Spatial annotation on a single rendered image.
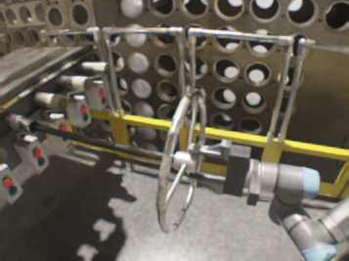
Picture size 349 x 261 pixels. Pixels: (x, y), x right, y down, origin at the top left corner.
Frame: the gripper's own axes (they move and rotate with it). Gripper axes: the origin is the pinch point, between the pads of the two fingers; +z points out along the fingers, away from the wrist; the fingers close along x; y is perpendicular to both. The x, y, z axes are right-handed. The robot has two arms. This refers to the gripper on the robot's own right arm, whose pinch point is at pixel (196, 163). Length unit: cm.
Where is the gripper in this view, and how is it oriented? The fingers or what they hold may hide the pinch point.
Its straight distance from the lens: 63.6
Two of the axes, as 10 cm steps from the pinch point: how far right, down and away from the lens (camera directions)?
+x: 0.0, -8.9, -4.6
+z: -9.5, -1.5, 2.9
